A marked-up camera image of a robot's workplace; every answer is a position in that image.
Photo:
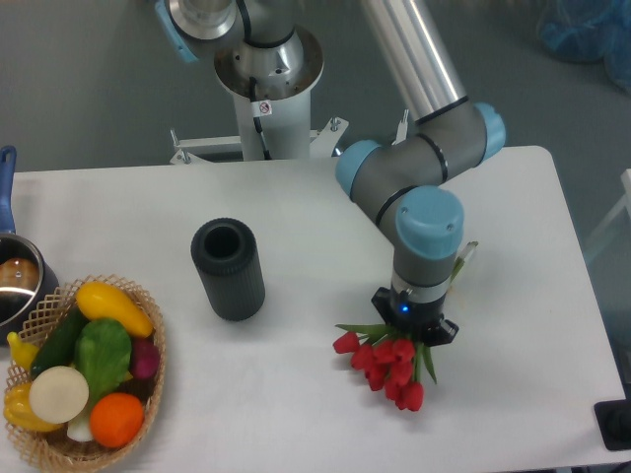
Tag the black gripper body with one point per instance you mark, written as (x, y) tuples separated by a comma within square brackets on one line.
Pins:
[(409, 317)]

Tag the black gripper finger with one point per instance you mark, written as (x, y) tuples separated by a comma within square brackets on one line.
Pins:
[(439, 331), (381, 302)]

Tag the red tulip bouquet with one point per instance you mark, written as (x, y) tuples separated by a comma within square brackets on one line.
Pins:
[(391, 361)]

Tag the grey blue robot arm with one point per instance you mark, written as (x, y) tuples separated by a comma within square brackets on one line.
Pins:
[(399, 187)]

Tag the dark grey ribbed vase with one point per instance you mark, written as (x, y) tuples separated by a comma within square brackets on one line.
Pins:
[(225, 254)]

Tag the black device at edge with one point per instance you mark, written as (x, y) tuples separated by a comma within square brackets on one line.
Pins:
[(613, 419)]

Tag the purple red radish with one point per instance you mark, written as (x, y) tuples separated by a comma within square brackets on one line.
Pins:
[(145, 359)]

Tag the green lettuce leaf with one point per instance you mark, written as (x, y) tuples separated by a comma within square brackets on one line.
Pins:
[(102, 356)]

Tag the yellow squash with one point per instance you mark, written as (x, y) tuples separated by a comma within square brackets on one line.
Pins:
[(99, 300)]

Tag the orange fruit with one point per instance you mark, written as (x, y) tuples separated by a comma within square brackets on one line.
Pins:
[(116, 419)]

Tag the dark green cucumber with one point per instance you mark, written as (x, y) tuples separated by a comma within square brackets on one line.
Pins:
[(59, 346)]

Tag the white leek stalk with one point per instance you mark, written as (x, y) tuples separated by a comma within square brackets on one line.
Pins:
[(79, 429)]

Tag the blue plastic bag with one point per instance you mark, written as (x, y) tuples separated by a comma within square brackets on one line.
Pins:
[(589, 32)]

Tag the white round onion slice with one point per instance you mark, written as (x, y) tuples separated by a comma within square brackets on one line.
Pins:
[(59, 394)]

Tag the woven wicker basket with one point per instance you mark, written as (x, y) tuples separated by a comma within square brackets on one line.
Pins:
[(54, 451)]

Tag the yellow bell pepper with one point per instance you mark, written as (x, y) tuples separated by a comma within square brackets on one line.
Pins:
[(18, 411)]

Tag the white frame at right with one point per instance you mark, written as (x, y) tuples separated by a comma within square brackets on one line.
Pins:
[(611, 225)]

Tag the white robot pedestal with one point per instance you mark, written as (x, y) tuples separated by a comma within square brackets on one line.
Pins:
[(271, 88)]

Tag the blue handled saucepan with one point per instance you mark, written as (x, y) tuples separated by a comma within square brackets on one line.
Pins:
[(26, 278)]

